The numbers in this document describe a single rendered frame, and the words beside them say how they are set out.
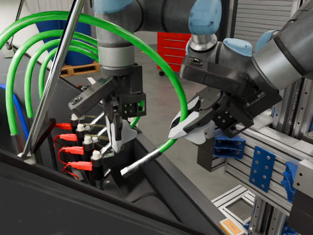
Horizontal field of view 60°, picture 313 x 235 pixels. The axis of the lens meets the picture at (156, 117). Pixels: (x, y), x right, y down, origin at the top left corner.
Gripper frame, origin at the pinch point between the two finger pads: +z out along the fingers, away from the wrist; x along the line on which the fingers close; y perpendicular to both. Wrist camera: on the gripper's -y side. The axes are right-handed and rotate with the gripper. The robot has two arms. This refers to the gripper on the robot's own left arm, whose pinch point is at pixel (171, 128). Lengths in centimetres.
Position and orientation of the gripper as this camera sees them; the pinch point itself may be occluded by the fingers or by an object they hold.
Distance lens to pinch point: 54.9
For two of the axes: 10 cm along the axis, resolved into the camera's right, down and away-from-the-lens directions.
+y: 7.4, 5.9, 3.3
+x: 1.4, -6.1, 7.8
